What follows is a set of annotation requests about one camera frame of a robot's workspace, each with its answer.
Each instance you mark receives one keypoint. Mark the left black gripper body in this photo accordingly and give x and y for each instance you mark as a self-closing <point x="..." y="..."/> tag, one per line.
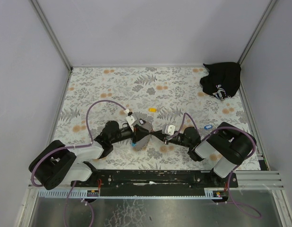
<point x="135" y="132"/>

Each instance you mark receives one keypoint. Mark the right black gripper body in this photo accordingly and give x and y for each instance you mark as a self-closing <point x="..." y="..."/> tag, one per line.
<point x="164" y="136"/>

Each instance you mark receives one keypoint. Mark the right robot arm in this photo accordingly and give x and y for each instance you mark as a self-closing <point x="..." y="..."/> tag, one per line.
<point x="234" y="144"/>

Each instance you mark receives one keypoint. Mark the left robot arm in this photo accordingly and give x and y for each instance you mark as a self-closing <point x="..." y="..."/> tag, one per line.
<point x="59" y="163"/>

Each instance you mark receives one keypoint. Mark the dark blue key tag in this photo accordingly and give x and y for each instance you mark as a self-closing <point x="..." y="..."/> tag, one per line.
<point x="142" y="122"/>

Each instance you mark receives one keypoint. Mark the floral table mat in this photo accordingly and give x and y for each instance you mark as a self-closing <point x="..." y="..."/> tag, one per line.
<point x="97" y="95"/>

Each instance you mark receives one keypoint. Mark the yellow key tag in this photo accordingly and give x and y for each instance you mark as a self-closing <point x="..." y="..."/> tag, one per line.
<point x="152" y="110"/>

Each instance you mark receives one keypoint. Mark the black cloth bag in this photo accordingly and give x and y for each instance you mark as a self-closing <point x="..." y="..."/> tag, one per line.
<point x="222" y="81"/>

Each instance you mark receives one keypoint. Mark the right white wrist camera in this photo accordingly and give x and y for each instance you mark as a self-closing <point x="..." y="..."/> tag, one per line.
<point x="168" y="129"/>

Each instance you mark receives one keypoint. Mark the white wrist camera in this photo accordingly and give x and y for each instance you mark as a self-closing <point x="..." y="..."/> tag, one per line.
<point x="131" y="118"/>
<point x="168" y="129"/>

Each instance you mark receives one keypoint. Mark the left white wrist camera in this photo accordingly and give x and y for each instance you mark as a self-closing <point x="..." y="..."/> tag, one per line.
<point x="131" y="118"/>

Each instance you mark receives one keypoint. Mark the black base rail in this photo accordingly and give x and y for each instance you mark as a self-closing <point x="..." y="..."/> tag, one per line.
<point x="155" y="183"/>

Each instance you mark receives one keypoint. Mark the white cable duct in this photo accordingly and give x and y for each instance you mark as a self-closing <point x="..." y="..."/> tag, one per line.
<point x="87" y="194"/>

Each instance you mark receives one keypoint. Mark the left aluminium frame post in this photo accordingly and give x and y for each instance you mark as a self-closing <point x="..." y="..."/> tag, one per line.
<point x="51" y="34"/>

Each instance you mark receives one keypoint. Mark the aluminium frame post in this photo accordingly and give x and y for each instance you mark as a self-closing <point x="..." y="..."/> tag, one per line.
<point x="257" y="30"/>
<point x="51" y="34"/>

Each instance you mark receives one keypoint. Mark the right aluminium frame post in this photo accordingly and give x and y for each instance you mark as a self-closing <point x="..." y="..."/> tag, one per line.
<point x="257" y="30"/>

